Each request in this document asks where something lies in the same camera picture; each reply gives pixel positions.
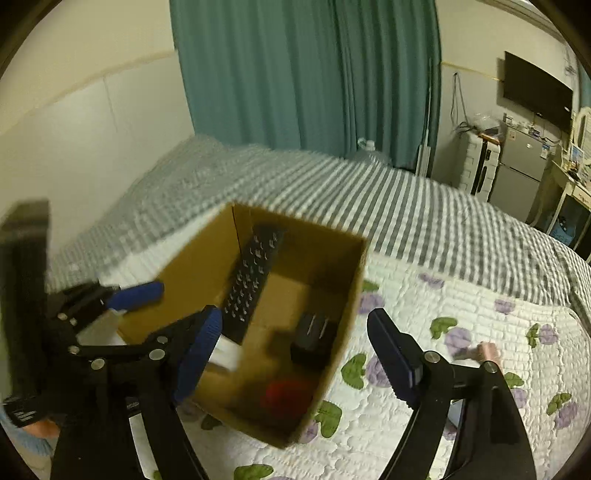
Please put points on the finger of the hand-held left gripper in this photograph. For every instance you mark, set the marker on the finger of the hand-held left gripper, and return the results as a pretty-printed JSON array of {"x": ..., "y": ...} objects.
[{"x": 136, "y": 295}]

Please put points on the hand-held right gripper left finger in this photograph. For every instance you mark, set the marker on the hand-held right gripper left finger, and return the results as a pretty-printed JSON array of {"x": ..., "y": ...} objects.
[{"x": 197, "y": 357}]

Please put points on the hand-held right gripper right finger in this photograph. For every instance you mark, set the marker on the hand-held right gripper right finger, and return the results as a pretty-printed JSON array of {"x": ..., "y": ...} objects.
[{"x": 392, "y": 357}]

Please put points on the brown cardboard box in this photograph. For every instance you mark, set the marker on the brown cardboard box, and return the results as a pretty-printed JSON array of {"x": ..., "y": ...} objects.
[{"x": 339, "y": 350}]

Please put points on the small white box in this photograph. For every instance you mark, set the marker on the small white box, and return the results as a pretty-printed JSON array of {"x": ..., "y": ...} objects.
[{"x": 228, "y": 357}]

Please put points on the black power adapter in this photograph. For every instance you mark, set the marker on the black power adapter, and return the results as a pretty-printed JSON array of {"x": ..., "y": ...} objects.
[{"x": 311, "y": 339}]

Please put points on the white floral quilt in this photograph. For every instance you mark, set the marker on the white floral quilt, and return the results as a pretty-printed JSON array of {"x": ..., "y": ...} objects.
[{"x": 461, "y": 304}]

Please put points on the small pink white object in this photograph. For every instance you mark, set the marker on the small pink white object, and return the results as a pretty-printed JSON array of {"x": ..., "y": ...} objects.
[{"x": 482, "y": 351}]

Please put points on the black remote control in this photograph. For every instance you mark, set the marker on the black remote control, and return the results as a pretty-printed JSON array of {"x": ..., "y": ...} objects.
[{"x": 251, "y": 281}]

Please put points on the red round object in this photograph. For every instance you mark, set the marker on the red round object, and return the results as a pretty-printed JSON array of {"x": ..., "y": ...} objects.
[{"x": 288, "y": 398}]

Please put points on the grey checked bed sheet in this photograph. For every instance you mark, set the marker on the grey checked bed sheet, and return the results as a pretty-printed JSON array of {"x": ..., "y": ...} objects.
[{"x": 415, "y": 212}]

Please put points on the clear water jug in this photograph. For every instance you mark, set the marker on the clear water jug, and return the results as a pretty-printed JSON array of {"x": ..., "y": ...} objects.
[{"x": 371, "y": 154}]

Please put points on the white cabinet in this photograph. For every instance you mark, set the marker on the white cabinet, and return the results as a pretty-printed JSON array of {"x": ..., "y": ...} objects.
[{"x": 475, "y": 161}]

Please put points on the white leaning pole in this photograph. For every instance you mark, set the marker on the white leaning pole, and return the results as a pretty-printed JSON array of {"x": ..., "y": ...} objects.
[{"x": 427, "y": 138}]

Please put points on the silver refrigerator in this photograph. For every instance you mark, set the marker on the silver refrigerator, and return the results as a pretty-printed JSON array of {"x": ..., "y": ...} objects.
[{"x": 521, "y": 170}]

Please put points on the cream dressing desk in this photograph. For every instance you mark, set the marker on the cream dressing desk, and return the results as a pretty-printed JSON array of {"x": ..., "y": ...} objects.
[{"x": 565, "y": 184}]

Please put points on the clear plastic bag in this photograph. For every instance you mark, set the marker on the clear plastic bag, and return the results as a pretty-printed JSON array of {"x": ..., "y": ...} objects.
[{"x": 485, "y": 122}]

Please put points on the teal curtain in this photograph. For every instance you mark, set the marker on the teal curtain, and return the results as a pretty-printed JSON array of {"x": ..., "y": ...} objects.
[{"x": 300, "y": 74}]

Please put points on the cream framed mirror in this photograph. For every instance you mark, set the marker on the cream framed mirror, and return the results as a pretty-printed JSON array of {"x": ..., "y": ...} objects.
[{"x": 582, "y": 127}]

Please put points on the black wall television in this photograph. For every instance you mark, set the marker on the black wall television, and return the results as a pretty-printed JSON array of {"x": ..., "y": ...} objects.
[{"x": 538, "y": 92}]

